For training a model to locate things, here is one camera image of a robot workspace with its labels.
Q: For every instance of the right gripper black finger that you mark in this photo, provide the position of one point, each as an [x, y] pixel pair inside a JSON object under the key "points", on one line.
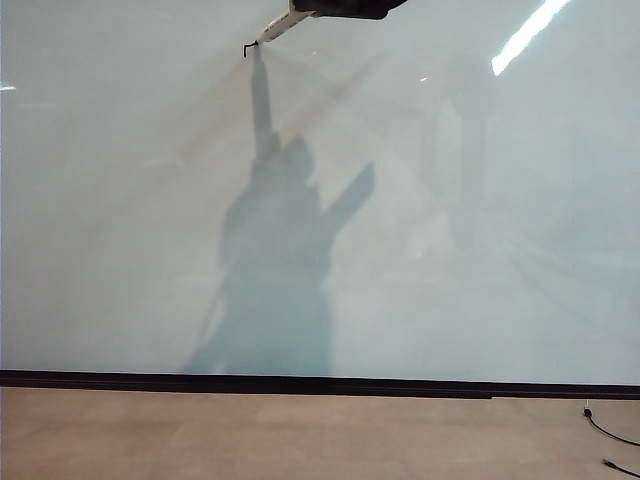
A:
{"points": [[315, 5], [365, 7]]}

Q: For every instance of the white marker pen black cap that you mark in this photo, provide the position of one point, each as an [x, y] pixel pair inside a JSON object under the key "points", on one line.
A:
{"points": [[280, 25]]}

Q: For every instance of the whiteboard with black frame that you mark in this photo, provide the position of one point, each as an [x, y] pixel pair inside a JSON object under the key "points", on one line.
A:
{"points": [[450, 225]]}

